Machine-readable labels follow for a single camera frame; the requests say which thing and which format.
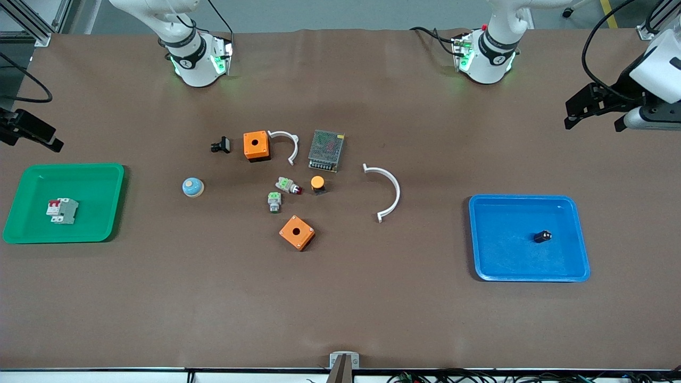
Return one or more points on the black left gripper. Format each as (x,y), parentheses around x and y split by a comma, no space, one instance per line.
(625,88)

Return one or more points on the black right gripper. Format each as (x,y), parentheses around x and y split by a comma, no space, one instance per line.
(6,130)

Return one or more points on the grey red circuit breaker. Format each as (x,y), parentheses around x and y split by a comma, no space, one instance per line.
(64,211)

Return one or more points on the dark cylindrical capacitor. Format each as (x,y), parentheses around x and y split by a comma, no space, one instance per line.
(542,236)

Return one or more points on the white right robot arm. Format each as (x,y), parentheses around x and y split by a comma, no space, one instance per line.
(194,69)

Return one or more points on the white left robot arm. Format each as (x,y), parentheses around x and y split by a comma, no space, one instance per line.
(487,66)

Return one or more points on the green plastic tray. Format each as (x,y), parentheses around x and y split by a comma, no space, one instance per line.
(90,186)

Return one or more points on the black chair caster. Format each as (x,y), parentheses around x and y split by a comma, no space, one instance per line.
(569,11)

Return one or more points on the blue plastic tray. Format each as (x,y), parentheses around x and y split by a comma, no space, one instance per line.
(511,250)

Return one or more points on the blue dome button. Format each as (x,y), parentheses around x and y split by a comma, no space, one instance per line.
(192,186)

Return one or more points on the small black clip part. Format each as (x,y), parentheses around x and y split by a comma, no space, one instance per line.
(222,144)

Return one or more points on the orange button box upright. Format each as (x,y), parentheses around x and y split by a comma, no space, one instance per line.
(256,144)

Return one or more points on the metal mesh power supply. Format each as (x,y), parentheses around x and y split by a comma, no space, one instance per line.
(325,150)

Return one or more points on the orange button box tilted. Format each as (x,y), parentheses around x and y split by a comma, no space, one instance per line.
(297,232)

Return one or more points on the orange black buzzer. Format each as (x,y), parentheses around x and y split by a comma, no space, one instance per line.
(317,183)

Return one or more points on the brown table cover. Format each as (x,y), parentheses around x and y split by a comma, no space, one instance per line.
(340,308)

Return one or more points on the aluminium frame profile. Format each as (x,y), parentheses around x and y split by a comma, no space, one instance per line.
(37,29)
(650,26)

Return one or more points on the large white curved bracket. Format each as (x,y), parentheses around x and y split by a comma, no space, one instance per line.
(397,187)

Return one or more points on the green grey push button switch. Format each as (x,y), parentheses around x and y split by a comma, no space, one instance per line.
(274,201)

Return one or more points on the red-tipped push button switch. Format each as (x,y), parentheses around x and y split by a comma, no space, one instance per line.
(286,184)

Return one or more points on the small white curved bracket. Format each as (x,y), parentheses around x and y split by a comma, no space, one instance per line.
(295,143)

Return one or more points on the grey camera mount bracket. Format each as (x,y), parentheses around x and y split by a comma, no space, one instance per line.
(344,361)

